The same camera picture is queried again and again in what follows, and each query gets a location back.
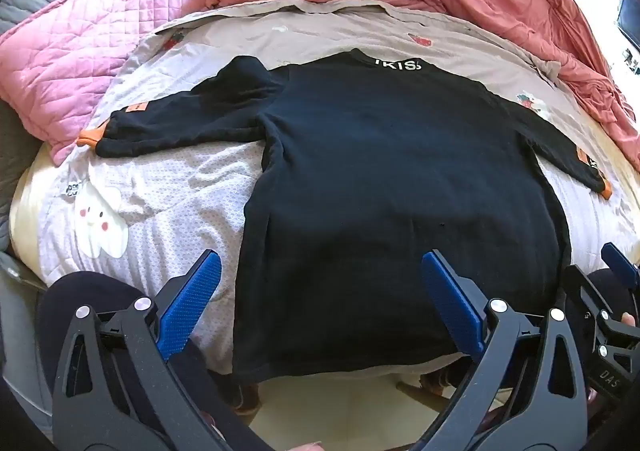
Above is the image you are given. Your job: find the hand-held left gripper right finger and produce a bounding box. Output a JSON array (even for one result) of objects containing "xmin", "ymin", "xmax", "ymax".
[{"xmin": 421, "ymin": 250, "xmax": 604, "ymax": 451}]

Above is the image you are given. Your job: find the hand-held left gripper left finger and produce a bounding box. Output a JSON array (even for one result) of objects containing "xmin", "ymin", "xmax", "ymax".
[{"xmin": 51, "ymin": 250, "xmax": 251, "ymax": 451}]

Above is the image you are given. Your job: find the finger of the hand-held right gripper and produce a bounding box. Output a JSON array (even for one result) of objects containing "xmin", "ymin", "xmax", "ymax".
[
  {"xmin": 601, "ymin": 242, "xmax": 640, "ymax": 293},
  {"xmin": 565, "ymin": 265, "xmax": 612, "ymax": 327}
]

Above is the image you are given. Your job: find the black sweatshirt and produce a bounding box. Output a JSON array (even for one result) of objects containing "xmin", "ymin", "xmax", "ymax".
[{"xmin": 77, "ymin": 48, "xmax": 614, "ymax": 378}]

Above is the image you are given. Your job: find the beige printed quilt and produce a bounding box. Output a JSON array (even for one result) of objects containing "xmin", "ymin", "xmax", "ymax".
[{"xmin": 10, "ymin": 0, "xmax": 640, "ymax": 377}]

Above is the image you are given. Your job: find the dark monitor screen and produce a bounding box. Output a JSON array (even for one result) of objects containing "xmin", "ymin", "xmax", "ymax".
[{"xmin": 617, "ymin": 0, "xmax": 640, "ymax": 40}]

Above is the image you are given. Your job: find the pink quilted pillow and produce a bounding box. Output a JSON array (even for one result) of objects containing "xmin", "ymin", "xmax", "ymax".
[{"xmin": 0, "ymin": 0, "xmax": 201, "ymax": 166}]

